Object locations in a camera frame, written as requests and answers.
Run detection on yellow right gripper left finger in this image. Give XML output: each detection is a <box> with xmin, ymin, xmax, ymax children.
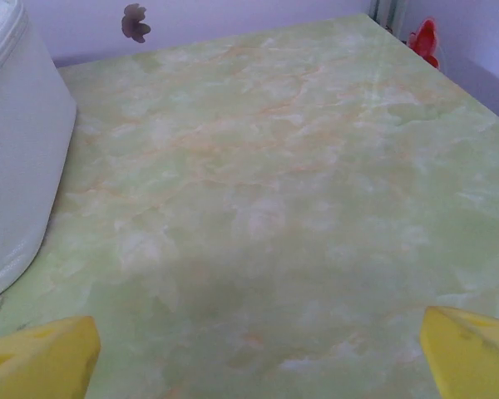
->
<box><xmin>0</xmin><ymin>314</ymin><xmax>102</xmax><ymax>399</ymax></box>

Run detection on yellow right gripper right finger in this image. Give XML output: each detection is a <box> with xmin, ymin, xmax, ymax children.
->
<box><xmin>418</xmin><ymin>306</ymin><xmax>499</xmax><ymax>399</ymax></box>

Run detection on white zippered medical case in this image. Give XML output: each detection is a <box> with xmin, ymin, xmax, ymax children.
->
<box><xmin>0</xmin><ymin>0</ymin><xmax>78</xmax><ymax>305</ymax></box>

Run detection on aluminium frame post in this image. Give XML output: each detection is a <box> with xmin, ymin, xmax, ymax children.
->
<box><xmin>368</xmin><ymin>0</ymin><xmax>407</xmax><ymax>32</ymax></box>

